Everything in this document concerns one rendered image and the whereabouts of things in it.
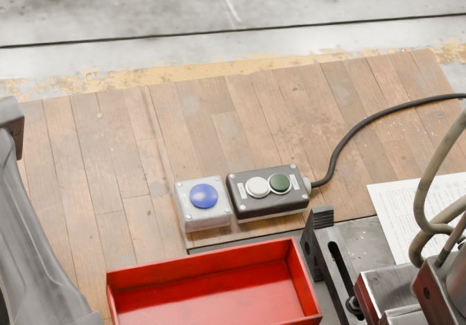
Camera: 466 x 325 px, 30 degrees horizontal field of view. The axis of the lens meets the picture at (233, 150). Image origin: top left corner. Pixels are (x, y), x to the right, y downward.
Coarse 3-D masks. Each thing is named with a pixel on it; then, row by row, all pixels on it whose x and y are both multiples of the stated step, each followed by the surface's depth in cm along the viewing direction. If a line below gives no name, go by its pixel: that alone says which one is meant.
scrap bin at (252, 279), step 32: (192, 256) 111; (224, 256) 113; (256, 256) 116; (288, 256) 117; (128, 288) 113; (160, 288) 114; (192, 288) 114; (224, 288) 115; (256, 288) 116; (288, 288) 116; (128, 320) 111; (160, 320) 111; (192, 320) 112; (224, 320) 112; (256, 320) 113; (288, 320) 107; (320, 320) 109
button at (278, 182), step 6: (276, 174) 123; (282, 174) 123; (270, 180) 122; (276, 180) 123; (282, 180) 123; (288, 180) 123; (270, 186) 122; (276, 186) 122; (282, 186) 122; (288, 186) 122
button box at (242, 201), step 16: (432, 96) 140; (448, 96) 141; (464, 96) 142; (384, 112) 137; (352, 128) 134; (240, 176) 123; (256, 176) 124; (288, 176) 124; (240, 192) 122; (272, 192) 122; (288, 192) 123; (304, 192) 123; (240, 208) 120; (256, 208) 120; (272, 208) 121; (288, 208) 122; (304, 208) 124
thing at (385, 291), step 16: (368, 272) 92; (384, 272) 92; (400, 272) 92; (416, 272) 92; (368, 288) 91; (384, 288) 91; (400, 288) 91; (368, 304) 91; (384, 304) 90; (400, 304) 90; (416, 304) 85; (368, 320) 91; (384, 320) 85; (400, 320) 84; (416, 320) 84
